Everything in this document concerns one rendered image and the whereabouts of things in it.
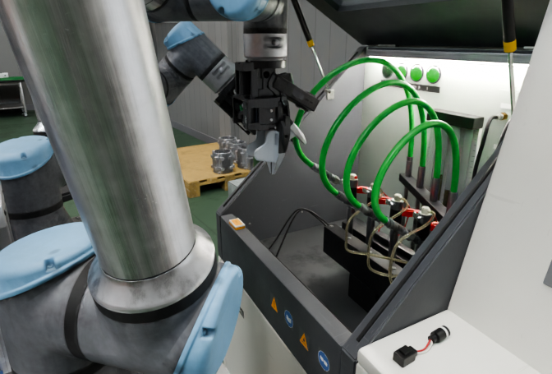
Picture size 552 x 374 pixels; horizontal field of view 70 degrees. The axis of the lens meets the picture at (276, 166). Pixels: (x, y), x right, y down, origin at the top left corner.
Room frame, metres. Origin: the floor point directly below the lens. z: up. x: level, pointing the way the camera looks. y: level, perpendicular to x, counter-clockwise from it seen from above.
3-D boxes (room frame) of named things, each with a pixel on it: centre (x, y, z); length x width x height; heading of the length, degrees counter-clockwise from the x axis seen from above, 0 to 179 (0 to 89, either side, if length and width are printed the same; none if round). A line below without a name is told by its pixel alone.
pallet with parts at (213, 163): (4.33, 0.82, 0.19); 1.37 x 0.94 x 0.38; 35
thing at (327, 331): (0.85, 0.01, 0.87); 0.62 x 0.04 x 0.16; 28
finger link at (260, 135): (0.72, 0.03, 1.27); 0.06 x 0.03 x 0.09; 118
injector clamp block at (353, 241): (0.86, -0.26, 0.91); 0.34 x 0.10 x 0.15; 28
